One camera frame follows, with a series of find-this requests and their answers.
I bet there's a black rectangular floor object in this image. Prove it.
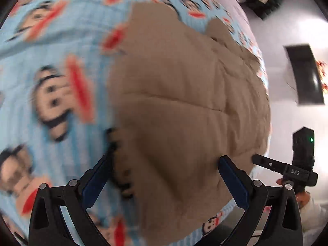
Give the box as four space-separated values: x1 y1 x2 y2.
285 44 325 106

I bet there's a blue monkey print blanket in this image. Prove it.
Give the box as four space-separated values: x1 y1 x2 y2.
1 0 262 243

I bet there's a person's right hand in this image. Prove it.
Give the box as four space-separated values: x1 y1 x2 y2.
276 178 311 209

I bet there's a tan puffer jacket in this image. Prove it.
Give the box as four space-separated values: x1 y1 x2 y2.
109 2 271 245

